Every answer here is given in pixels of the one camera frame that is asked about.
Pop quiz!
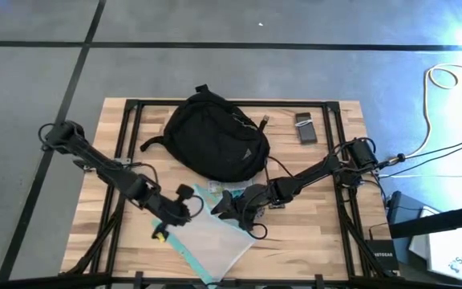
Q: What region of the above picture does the black backpack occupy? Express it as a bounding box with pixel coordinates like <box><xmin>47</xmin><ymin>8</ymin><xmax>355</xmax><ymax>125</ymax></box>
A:
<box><xmin>140</xmin><ymin>83</ymin><xmax>271</xmax><ymax>184</ymax></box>

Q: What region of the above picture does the black Netgear network switch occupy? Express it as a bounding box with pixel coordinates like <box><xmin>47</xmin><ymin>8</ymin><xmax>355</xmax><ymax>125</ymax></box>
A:
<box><xmin>365</xmin><ymin>239</ymin><xmax>399</xmax><ymax>272</ymax></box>

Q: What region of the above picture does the white box with blue logo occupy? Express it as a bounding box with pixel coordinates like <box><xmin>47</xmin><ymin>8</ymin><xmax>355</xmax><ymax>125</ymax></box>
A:
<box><xmin>409</xmin><ymin>206</ymin><xmax>462</xmax><ymax>287</ymax></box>

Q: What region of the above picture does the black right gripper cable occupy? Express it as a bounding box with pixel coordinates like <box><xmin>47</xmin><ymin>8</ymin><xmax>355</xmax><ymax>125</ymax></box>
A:
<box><xmin>241</xmin><ymin>188</ymin><xmax>269</xmax><ymax>241</ymax></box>

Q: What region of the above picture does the black metal bar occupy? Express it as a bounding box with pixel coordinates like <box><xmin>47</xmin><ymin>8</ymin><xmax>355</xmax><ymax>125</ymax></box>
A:
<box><xmin>389</xmin><ymin>202</ymin><xmax>462</xmax><ymax>240</ymax></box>

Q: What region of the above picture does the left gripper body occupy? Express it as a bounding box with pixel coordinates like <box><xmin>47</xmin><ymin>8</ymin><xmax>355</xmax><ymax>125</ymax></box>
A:
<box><xmin>156</xmin><ymin>183</ymin><xmax>195</xmax><ymax>228</ymax></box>

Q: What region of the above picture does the black metal table frame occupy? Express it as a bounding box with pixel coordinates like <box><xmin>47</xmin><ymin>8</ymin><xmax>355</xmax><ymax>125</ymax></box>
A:
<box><xmin>0</xmin><ymin>98</ymin><xmax>462</xmax><ymax>289</ymax></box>

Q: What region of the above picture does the thick white floor cable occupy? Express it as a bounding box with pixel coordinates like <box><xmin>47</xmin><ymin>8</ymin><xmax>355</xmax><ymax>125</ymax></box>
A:
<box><xmin>422</xmin><ymin>63</ymin><xmax>462</xmax><ymax>158</ymax></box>

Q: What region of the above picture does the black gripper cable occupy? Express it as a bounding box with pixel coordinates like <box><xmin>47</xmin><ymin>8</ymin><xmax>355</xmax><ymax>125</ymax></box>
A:
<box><xmin>241</xmin><ymin>188</ymin><xmax>269</xmax><ymax>241</ymax></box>
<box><xmin>182</xmin><ymin>194</ymin><xmax>205</xmax><ymax>222</ymax></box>

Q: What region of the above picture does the thin white floor cable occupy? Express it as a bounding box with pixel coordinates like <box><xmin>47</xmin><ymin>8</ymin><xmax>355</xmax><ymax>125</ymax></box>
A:
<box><xmin>379</xmin><ymin>172</ymin><xmax>462</xmax><ymax>179</ymax></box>

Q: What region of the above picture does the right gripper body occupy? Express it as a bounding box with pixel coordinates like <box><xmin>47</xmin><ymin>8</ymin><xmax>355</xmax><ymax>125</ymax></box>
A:
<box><xmin>233</xmin><ymin>179</ymin><xmax>286</xmax><ymax>222</ymax></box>

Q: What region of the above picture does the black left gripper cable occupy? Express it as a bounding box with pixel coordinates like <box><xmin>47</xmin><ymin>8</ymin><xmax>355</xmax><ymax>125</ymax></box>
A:
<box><xmin>182</xmin><ymin>194</ymin><xmax>205</xmax><ymax>222</ymax></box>

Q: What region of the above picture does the grey blue box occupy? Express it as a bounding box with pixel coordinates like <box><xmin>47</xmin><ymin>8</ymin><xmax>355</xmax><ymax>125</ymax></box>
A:
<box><xmin>386</xmin><ymin>190</ymin><xmax>436</xmax><ymax>242</ymax></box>

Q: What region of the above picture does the black phone with white cable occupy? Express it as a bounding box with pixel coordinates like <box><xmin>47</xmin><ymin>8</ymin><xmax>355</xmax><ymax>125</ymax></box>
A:
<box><xmin>294</xmin><ymin>112</ymin><xmax>319</xmax><ymax>145</ymax></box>

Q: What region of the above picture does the black floor cable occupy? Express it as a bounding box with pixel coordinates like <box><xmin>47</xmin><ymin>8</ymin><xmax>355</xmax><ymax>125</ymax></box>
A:
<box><xmin>399</xmin><ymin>135</ymin><xmax>462</xmax><ymax>161</ymax></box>
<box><xmin>381</xmin><ymin>140</ymin><xmax>462</xmax><ymax>177</ymax></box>

